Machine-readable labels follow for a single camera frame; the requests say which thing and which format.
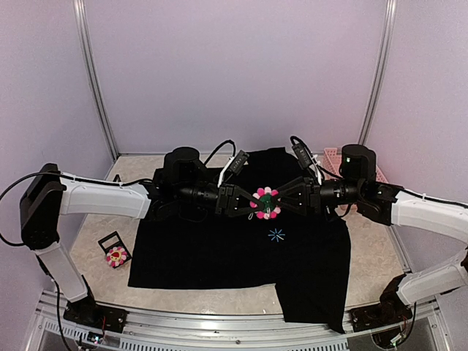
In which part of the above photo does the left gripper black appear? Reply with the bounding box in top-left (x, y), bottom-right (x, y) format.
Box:
top-left (177, 181), bottom-right (265, 217)

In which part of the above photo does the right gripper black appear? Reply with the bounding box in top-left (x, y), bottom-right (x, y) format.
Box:
top-left (271, 175), bottom-right (363, 215)

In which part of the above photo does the flower brooch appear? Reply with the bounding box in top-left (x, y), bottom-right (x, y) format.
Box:
top-left (106, 246), bottom-right (128, 268)
top-left (253, 186), bottom-right (281, 220)

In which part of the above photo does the pink plastic basket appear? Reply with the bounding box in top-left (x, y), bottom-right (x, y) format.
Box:
top-left (322, 146), bottom-right (388, 211)

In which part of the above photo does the black t-shirt blue logo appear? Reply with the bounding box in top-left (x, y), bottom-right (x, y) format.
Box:
top-left (127, 147), bottom-right (352, 334)

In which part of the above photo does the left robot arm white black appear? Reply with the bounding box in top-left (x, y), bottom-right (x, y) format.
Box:
top-left (20, 147), bottom-right (265, 333)

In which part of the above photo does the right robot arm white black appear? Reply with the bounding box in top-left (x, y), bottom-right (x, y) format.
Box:
top-left (273, 137), bottom-right (467, 331)

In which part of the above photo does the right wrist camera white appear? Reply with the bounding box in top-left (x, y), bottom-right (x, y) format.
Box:
top-left (290, 135), bottom-right (325, 185)

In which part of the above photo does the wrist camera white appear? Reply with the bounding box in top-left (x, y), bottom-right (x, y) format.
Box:
top-left (217, 150), bottom-right (249, 188)
top-left (290, 135), bottom-right (325, 185)

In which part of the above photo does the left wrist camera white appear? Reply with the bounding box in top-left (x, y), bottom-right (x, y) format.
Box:
top-left (217, 150), bottom-right (249, 188)

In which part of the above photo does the front aluminium rail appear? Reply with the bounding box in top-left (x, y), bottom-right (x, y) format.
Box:
top-left (19, 282), bottom-right (454, 350)

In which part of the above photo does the right aluminium frame post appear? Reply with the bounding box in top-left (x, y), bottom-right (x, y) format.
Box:
top-left (358, 0), bottom-right (398, 146)

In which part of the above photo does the aluminium frame post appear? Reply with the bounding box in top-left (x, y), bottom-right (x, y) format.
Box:
top-left (358, 0), bottom-right (398, 146)
top-left (73, 0), bottom-right (120, 161)

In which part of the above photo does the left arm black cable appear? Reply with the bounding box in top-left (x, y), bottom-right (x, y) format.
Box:
top-left (0, 138), bottom-right (237, 246)

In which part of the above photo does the left aluminium frame post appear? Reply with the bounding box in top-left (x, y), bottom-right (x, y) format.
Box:
top-left (73, 0), bottom-right (120, 161)

